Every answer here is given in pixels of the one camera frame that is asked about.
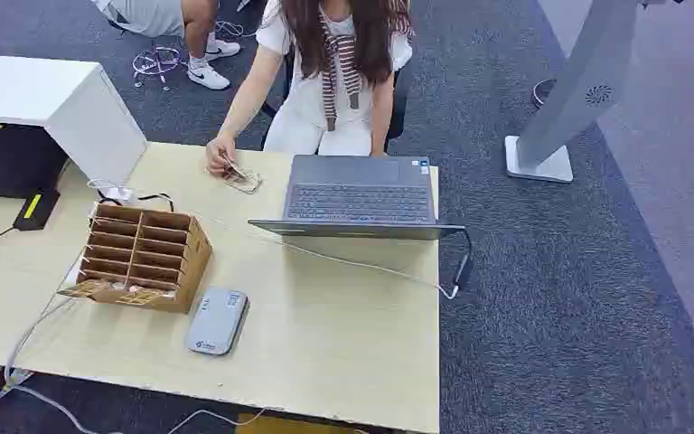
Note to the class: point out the grey laptop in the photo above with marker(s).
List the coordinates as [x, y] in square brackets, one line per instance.
[359, 198]

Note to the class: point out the black office chair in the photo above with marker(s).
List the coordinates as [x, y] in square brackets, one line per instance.
[398, 108]

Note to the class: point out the seated person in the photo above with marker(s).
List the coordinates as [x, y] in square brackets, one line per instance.
[347, 90]

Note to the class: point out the person's hand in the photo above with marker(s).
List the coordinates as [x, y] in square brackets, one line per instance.
[220, 154]

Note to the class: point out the grey card reader device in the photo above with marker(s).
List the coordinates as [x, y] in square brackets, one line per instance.
[217, 320]

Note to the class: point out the white sneaker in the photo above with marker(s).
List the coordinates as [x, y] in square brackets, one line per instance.
[223, 48]
[208, 76]

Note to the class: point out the wooden card box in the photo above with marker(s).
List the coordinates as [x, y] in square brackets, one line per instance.
[143, 257]

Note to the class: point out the grey stand with white base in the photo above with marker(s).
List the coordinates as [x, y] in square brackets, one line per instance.
[574, 90]

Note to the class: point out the standing person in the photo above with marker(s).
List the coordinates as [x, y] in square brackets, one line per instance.
[155, 15]

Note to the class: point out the white box cabinet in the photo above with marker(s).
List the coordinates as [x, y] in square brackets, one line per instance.
[77, 114]

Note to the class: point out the black device with yellow label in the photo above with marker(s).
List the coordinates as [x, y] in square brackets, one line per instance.
[36, 208]

